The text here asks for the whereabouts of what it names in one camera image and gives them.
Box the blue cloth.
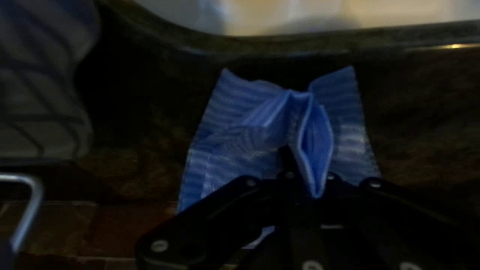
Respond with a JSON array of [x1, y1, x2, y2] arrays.
[[175, 64, 382, 251]]

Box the silver metal bar handle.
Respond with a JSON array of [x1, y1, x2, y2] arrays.
[[0, 170, 46, 256]]

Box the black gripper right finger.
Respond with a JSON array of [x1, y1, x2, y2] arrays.
[[306, 170, 480, 270]]

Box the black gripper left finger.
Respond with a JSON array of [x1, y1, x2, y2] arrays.
[[135, 146, 312, 270]]

